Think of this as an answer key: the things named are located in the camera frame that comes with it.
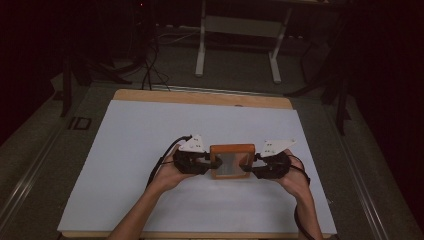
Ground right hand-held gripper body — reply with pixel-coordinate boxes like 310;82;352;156
252;138;298;180

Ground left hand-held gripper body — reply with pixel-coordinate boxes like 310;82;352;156
172;134;212;176

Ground orange box with clear lid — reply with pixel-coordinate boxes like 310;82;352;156
208;143;257;181

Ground person's left hand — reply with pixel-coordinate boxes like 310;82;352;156
151;143;195;194

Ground person's right hand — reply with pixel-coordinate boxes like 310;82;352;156
275;149;312;200

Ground white table mat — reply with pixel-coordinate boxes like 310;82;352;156
56;99;338;235

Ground black metal stand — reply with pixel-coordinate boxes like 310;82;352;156
284;29;355;136
59;46;134;118

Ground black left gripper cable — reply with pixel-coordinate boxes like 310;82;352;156
145;134;194;190

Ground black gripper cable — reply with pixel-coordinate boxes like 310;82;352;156
145;134;194;190
288;153;318;240

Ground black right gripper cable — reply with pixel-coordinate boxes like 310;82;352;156
288;153;318;240

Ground black floor cables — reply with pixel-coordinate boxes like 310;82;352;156
139;31;172;92

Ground black floor bracket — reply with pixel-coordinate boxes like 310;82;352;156
67;116;93;131

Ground white metal desk frame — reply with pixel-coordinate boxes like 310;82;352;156
194;0;295;85

